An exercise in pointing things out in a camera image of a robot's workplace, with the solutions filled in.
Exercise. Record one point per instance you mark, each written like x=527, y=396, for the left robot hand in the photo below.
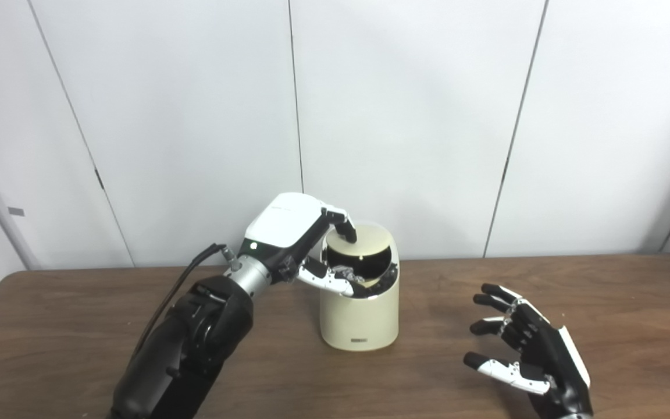
x=285, y=224

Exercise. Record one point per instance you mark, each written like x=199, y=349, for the cream-colored bin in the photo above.
x=361, y=317

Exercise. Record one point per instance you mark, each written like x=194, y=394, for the round cream bin lid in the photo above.
x=373, y=241

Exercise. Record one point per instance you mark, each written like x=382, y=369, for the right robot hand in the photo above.
x=550, y=361

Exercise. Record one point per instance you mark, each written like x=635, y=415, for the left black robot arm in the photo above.
x=184, y=361

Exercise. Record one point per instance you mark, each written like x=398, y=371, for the small grey wall tag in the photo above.
x=16, y=211

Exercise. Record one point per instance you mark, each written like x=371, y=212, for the black wall seam hinge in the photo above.
x=99, y=179

